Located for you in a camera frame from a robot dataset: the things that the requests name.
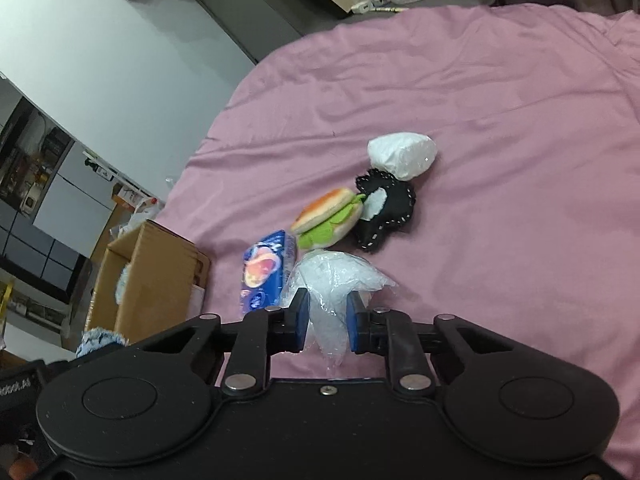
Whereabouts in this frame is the blue tissue pack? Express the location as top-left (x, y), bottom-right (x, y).
top-left (240, 230), bottom-right (297, 314)

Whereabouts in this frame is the plush hamburger toy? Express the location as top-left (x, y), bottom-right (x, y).
top-left (290, 188), bottom-right (366, 252)

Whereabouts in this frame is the small blue fuzzy plush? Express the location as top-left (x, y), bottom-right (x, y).
top-left (75, 327), bottom-right (128, 358)

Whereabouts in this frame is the white wall cabinet with shelves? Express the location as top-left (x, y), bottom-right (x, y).
top-left (1, 80), bottom-right (149, 326)

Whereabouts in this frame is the white wrapped soft bundle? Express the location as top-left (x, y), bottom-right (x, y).
top-left (367, 132), bottom-right (438, 181)

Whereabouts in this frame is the cardboard box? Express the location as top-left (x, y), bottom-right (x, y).
top-left (86, 220), bottom-right (210, 344)

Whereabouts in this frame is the clear plastic bag white filling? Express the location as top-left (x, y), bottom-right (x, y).
top-left (279, 249), bottom-right (396, 373)

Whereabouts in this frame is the pink bed sheet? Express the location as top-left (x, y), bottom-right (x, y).
top-left (158, 4), bottom-right (639, 479)

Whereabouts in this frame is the black felt plush toy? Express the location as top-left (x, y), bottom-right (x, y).
top-left (352, 168), bottom-right (416, 252)

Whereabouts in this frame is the white plastic shopping bag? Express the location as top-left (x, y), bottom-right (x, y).
top-left (110, 197), bottom-right (163, 240)

